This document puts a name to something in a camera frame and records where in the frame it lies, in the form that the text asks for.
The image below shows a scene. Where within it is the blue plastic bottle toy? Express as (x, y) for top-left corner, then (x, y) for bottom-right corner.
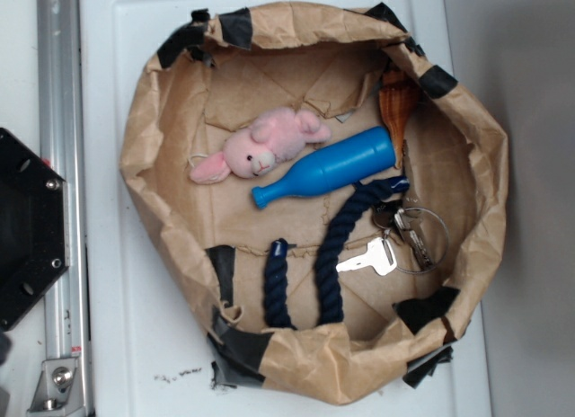
(252, 126), (396, 209)

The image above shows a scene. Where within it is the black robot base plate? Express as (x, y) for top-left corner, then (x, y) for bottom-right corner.
(1, 129), (67, 332)

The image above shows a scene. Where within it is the pink plush bunny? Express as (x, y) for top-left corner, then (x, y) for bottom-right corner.
(190, 107), (332, 184)

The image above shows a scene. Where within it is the white plastic tray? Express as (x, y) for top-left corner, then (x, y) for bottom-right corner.
(79, 0), (491, 416)

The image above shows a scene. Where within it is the metal corner bracket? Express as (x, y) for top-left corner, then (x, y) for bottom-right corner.
(26, 357), (86, 417)

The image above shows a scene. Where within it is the silver key bunch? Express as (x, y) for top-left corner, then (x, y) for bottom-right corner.
(372, 200), (444, 275)

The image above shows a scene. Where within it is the aluminium extrusion rail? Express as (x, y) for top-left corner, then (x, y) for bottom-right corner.
(37, 0), (90, 359)

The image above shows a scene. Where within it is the dark blue rope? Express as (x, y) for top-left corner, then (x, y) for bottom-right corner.
(262, 175), (411, 331)

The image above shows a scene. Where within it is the metal wire key ring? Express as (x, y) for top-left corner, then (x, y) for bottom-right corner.
(389, 206), (450, 276)

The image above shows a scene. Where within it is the brown paper bag bin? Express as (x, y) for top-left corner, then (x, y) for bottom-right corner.
(120, 2), (509, 404)

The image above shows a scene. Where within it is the silver flat key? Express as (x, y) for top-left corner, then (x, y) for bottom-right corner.
(336, 237), (398, 276)

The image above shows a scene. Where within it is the orange conch seashell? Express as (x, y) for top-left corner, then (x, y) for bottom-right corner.
(378, 70), (420, 169)

